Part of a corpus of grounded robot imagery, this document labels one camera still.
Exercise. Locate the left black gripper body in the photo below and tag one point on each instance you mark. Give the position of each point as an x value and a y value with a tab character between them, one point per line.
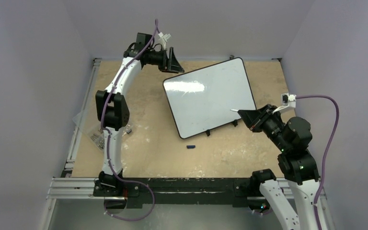
159	59

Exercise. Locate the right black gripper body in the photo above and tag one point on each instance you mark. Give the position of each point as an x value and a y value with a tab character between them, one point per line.
258	117

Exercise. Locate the white whiteboard black frame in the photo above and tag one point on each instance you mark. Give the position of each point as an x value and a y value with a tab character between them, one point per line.
200	100

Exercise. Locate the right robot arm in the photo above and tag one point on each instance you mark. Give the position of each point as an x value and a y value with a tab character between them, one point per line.
297	165

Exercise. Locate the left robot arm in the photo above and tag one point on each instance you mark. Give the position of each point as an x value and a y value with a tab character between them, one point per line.
112	109

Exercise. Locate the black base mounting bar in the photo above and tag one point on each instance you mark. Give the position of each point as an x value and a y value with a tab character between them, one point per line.
135	192

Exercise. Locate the clear plastic bag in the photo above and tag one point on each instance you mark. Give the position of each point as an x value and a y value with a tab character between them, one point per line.
88	123

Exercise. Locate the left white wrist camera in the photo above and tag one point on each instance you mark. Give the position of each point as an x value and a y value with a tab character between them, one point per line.
163	39

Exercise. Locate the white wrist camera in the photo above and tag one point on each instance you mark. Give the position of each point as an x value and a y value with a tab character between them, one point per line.
163	39
288	103

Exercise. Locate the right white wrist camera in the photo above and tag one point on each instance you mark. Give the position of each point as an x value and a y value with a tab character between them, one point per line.
288	103

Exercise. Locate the aluminium frame rail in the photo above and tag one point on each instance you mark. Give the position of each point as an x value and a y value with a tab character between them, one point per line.
67	187

